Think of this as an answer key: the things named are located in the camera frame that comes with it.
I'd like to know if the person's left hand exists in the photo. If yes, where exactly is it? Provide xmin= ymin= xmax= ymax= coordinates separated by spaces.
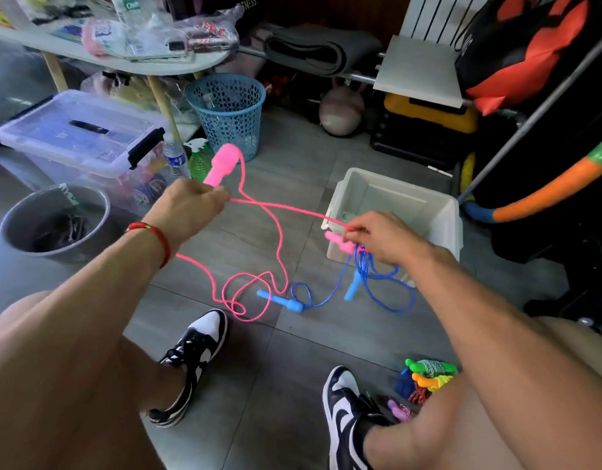
xmin=142 ymin=178 xmax=232 ymax=255

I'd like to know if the person's right hand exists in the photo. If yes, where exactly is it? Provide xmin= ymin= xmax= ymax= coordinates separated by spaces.
xmin=342 ymin=211 xmax=439 ymax=270

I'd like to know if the white plastic bin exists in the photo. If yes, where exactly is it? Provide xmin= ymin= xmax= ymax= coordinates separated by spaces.
xmin=321 ymin=167 xmax=465 ymax=265

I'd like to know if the green jump rope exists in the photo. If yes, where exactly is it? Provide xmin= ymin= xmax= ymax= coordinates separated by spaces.
xmin=405 ymin=358 xmax=461 ymax=378

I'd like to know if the red rope blue-handled jump rope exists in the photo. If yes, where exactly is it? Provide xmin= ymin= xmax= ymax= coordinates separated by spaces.
xmin=395 ymin=369 xmax=431 ymax=405

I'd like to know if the person's left forearm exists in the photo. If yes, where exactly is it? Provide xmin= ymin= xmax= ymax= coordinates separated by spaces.
xmin=0 ymin=228 xmax=173 ymax=470

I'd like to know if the person's right forearm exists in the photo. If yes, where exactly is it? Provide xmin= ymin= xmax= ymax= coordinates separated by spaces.
xmin=413 ymin=247 xmax=602 ymax=470

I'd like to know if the person's left leg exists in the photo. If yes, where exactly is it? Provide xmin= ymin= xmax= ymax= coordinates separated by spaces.
xmin=0 ymin=291 xmax=189 ymax=470

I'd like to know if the person's leg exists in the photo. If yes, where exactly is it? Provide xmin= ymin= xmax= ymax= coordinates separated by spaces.
xmin=0 ymin=291 xmax=189 ymax=470
xmin=364 ymin=318 xmax=602 ymax=470

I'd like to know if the person's right leg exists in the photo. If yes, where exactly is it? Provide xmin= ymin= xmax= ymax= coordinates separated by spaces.
xmin=364 ymin=318 xmax=602 ymax=470

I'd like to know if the green spray bottle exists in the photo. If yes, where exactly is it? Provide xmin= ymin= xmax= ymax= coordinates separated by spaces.
xmin=186 ymin=138 xmax=216 ymax=184

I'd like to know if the small plastic water bottle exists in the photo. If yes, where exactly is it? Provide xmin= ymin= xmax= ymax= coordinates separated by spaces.
xmin=162 ymin=132 xmax=191 ymax=184

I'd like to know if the blue mesh plastic basket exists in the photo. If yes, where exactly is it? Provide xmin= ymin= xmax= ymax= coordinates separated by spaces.
xmin=185 ymin=73 xmax=268 ymax=163

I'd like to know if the yellow black case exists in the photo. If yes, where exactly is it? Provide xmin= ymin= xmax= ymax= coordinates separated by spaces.
xmin=383 ymin=93 xmax=480 ymax=135

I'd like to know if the brown ball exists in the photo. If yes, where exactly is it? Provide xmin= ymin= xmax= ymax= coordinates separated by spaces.
xmin=318 ymin=85 xmax=367 ymax=138

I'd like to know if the black white left shoe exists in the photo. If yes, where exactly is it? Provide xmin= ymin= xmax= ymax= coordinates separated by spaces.
xmin=146 ymin=308 xmax=230 ymax=429

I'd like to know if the black white shoe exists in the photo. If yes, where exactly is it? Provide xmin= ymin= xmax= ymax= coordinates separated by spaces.
xmin=146 ymin=308 xmax=230 ymax=429
xmin=321 ymin=365 xmax=395 ymax=470

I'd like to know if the clear bin with black latches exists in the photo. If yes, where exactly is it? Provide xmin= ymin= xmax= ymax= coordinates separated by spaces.
xmin=0 ymin=89 xmax=170 ymax=213

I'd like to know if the multicoloured hula hoop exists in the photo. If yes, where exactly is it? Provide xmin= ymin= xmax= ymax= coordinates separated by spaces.
xmin=460 ymin=132 xmax=602 ymax=225

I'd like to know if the grey flat board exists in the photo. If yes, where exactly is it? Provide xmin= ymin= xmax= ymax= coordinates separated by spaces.
xmin=373 ymin=35 xmax=467 ymax=110

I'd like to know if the grey metal basin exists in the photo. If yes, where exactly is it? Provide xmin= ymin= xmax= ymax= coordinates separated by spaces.
xmin=0 ymin=183 xmax=113 ymax=262

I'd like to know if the clear plastic bag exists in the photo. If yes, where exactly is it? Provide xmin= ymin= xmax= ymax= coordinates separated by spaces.
xmin=174 ymin=7 xmax=245 ymax=55

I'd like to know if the black white right shoe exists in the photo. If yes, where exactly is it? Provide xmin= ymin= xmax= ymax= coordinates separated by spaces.
xmin=321 ymin=365 xmax=395 ymax=470

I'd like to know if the black maroon exercise machine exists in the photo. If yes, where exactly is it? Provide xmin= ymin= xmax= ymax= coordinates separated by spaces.
xmin=487 ymin=93 xmax=602 ymax=324

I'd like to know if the pink white packet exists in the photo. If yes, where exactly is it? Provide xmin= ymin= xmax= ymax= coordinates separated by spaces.
xmin=82 ymin=19 xmax=128 ymax=59

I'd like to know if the white metal pole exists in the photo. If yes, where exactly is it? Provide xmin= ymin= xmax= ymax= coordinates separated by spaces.
xmin=459 ymin=24 xmax=602 ymax=202

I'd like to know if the grey folded mat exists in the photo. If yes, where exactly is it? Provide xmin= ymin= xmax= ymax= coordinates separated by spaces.
xmin=256 ymin=22 xmax=385 ymax=77

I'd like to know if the large plastic water bottle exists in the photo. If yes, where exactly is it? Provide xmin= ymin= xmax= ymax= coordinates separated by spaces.
xmin=110 ymin=0 xmax=144 ymax=20

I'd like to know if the white round table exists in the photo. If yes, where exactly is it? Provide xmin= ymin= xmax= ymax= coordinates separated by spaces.
xmin=0 ymin=9 xmax=234 ymax=143

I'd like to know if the white radiator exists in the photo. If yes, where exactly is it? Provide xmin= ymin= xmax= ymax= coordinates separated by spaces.
xmin=401 ymin=0 xmax=498 ymax=40

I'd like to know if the black red inflatable toy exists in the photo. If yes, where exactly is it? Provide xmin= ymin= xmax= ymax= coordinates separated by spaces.
xmin=455 ymin=0 xmax=602 ymax=116

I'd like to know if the red string bracelet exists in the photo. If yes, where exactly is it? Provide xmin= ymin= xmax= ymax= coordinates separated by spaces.
xmin=125 ymin=222 xmax=173 ymax=268

